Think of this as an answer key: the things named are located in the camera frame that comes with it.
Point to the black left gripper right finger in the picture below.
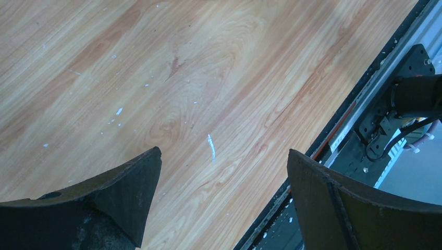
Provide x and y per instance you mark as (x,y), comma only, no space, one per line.
(337,212)

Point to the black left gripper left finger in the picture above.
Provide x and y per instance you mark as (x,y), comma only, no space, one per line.
(107,211)

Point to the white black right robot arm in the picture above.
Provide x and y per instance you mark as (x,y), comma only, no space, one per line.
(418,96)

